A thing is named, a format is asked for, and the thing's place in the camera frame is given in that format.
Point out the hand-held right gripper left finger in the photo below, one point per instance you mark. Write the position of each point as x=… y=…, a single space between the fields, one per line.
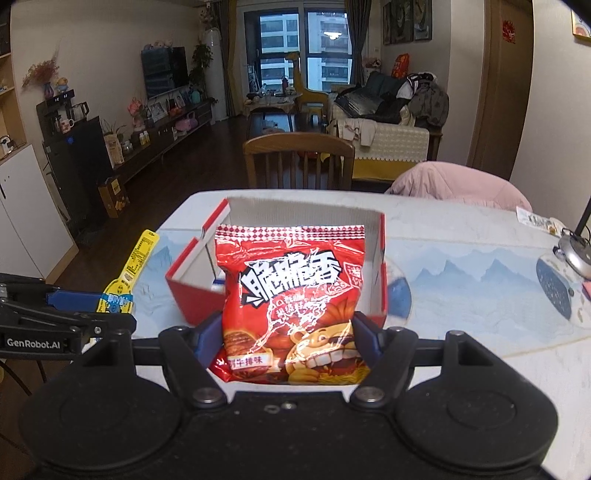
x=210 y=338

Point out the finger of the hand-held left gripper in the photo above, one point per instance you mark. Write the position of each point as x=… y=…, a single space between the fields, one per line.
x=69 y=299
x=111 y=322

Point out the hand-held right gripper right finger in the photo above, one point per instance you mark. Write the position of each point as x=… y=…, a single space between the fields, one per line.
x=365 y=338

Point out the red cardboard box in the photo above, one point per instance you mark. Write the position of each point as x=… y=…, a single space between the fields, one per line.
x=194 y=295

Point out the white and blue snack packet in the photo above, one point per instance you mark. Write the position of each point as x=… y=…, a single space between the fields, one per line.
x=220 y=282

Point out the printed yellow snack packet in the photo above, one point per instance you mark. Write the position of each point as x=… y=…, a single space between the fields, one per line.
x=138 y=254

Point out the red snack bag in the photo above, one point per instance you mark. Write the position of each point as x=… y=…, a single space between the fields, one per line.
x=291 y=295

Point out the white cabinet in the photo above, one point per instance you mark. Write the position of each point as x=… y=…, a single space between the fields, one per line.
x=27 y=217

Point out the yellow cardboard box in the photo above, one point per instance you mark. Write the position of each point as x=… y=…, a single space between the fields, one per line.
x=113 y=196

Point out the black water dispenser cabinet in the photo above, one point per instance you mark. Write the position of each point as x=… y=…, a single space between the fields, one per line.
x=78 y=166

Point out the dark low media cabinet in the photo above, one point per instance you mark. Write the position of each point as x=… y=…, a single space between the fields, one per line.
x=157 y=147

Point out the wooden chair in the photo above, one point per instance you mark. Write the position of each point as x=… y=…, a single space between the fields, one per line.
x=300 y=161

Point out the sofa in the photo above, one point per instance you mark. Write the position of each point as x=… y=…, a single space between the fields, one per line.
x=392 y=143

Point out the round blue coaster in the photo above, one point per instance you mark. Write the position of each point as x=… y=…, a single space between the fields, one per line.
x=558 y=290

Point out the white flat packet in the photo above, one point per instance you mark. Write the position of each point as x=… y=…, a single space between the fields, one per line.
x=538 y=221

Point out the desk lamp base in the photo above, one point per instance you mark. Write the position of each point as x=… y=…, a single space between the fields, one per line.
x=575 y=254

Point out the pink patterned sheet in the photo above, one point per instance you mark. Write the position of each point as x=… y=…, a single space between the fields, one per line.
x=587 y=290

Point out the dried flower vase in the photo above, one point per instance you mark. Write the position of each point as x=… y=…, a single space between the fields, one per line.
x=44 y=74

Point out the wooden coffee table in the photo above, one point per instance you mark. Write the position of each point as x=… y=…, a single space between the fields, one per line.
x=270 y=104

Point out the pile of clothes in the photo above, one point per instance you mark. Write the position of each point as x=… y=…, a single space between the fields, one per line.
x=427 y=101

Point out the television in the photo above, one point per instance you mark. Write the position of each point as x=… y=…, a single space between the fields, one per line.
x=164 y=71

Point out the yellow giraffe chair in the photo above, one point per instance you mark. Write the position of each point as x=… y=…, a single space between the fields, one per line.
x=300 y=87

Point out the white standing air conditioner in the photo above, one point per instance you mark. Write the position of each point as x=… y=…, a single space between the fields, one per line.
x=216 y=74

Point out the green potted plant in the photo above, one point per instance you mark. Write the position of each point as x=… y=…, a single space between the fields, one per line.
x=202 y=60

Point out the wooden door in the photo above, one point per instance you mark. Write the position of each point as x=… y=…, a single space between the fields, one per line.
x=501 y=92

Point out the grey curtain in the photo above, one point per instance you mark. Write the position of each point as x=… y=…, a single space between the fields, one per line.
x=358 y=41

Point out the large window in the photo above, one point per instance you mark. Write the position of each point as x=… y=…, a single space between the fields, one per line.
x=295 y=41

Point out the red door decoration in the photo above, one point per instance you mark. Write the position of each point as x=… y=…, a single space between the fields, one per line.
x=509 y=31

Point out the wooden wall shelf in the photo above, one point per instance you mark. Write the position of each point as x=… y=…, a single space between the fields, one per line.
x=9 y=92

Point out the framed wall picture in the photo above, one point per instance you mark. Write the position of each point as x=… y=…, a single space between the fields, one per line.
x=387 y=23
x=402 y=21
x=423 y=19

